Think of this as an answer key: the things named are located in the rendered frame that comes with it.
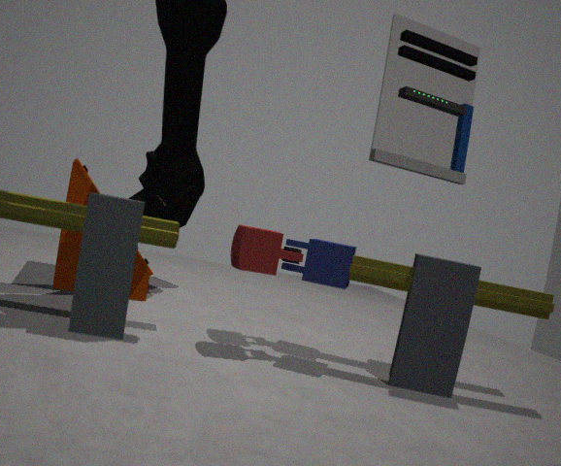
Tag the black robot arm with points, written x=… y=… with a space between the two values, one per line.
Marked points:
x=190 y=29

